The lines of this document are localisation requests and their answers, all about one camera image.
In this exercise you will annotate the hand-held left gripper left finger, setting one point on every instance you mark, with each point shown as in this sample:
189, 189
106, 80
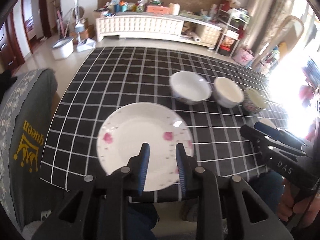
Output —
144, 165

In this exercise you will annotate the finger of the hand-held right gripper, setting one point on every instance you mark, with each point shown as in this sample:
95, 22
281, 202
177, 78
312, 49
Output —
252, 136
267, 131

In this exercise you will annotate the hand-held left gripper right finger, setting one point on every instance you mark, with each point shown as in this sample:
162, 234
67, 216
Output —
180, 165

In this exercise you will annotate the patterned bowl with cream inside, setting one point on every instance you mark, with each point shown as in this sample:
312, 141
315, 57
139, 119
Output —
255, 98

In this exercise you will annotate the white plate with pink flowers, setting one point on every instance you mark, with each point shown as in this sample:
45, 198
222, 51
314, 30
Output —
135, 130

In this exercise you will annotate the medium white bowl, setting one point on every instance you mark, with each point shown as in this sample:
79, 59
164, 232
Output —
227, 90

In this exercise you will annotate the large white floral bowl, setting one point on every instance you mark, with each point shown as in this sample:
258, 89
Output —
190, 86

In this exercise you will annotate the person's right hand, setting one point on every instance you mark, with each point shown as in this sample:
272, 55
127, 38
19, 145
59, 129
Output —
285, 210

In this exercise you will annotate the person's right leg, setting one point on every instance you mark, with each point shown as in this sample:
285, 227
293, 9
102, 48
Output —
265, 187

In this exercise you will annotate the person's leg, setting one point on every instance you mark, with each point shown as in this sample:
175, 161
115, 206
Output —
141, 220
265, 187

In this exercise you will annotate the person's left leg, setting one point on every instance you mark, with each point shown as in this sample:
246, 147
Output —
141, 220

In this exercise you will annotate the pink bag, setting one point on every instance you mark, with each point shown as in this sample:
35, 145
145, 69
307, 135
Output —
243, 57

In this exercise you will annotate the black checked tablecloth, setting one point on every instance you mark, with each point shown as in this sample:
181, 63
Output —
112, 80

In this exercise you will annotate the pale quilted storage box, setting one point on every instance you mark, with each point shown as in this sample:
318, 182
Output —
208, 36

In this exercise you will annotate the white shelf rack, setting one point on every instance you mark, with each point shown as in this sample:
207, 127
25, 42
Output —
232, 27

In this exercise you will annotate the white paper roll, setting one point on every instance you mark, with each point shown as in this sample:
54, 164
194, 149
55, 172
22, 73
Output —
196, 37

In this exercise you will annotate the grey printed chair cover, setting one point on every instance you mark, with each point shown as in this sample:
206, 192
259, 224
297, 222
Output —
27, 180

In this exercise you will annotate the silver standing air conditioner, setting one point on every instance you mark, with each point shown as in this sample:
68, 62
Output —
261, 10

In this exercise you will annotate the white open box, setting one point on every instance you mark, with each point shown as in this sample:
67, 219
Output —
86, 45

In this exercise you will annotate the white quilted low cabinet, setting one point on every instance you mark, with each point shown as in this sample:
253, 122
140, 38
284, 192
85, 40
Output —
137, 26

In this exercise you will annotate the white plastic bin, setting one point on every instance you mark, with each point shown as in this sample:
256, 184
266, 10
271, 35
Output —
62, 51

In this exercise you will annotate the orange box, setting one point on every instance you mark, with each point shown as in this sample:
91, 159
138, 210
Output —
158, 9

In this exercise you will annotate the red-brown wooden door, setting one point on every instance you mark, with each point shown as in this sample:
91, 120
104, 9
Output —
10, 45

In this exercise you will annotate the curved wooden chair frame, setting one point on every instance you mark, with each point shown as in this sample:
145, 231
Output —
285, 21

